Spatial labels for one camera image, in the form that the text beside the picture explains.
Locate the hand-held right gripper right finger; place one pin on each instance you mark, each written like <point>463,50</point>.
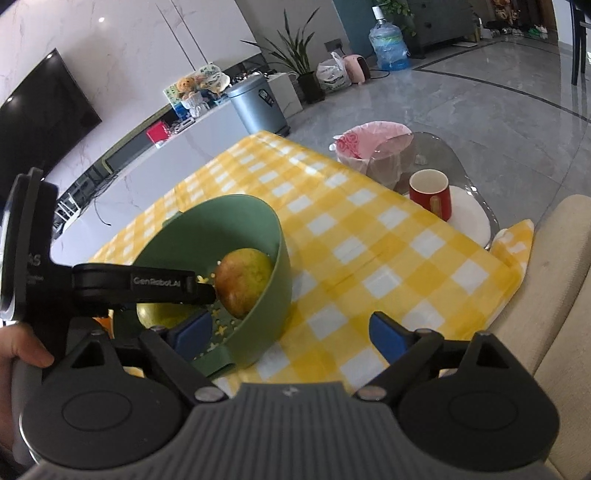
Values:
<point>388,339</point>

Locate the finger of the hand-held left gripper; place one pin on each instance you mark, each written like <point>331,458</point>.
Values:
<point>138,284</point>

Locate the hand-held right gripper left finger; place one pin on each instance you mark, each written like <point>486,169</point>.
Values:
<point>191,330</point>

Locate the green and red mango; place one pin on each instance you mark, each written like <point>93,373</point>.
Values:
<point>244,281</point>

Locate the green plastic bowl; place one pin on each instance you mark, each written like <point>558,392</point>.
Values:
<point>249,221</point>

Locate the person's left hand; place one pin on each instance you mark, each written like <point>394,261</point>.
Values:
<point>18,346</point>

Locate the yellow fruit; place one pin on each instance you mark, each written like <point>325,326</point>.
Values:
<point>161,316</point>

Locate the yellow checked tablecloth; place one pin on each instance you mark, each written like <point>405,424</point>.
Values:
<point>369,230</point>

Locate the black flat television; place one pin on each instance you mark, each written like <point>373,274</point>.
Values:
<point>46,115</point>

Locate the white television cabinet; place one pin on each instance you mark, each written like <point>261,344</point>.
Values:
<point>184,157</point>

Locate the white round mat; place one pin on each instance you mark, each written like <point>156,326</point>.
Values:
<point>468,217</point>

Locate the red mug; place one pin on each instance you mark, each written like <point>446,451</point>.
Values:
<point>429,194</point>

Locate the red box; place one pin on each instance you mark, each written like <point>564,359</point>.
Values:
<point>158,133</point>

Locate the beige sofa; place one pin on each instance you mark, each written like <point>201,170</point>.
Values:
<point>558,286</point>

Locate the white flower basket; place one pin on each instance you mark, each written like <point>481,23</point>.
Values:
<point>196,104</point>

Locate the glass side table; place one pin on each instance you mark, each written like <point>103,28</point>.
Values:
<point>434,147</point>

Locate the waste bin with pink liner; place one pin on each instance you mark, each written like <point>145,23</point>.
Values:
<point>360,143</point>

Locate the teddy bear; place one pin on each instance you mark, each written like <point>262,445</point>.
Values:
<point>186,86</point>

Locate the grey metal trash can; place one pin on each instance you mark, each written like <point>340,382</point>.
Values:
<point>258,106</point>

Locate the printed cap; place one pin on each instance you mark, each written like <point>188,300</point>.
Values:
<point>210,78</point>

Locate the white plastic bag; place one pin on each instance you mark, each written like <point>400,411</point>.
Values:
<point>333,74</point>

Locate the pink space heater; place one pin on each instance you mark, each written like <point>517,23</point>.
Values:
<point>359,69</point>

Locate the potted long-leaf plant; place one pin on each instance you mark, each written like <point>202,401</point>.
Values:
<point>300,60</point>

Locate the blue water jug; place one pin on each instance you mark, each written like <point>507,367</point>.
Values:
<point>390,46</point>

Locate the dark grey drawer cabinet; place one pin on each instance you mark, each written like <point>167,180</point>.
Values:
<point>443,23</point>

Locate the green climbing plant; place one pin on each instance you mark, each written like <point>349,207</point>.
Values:
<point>399,11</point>

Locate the dark wooden chair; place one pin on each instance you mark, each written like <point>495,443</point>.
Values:
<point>577,41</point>

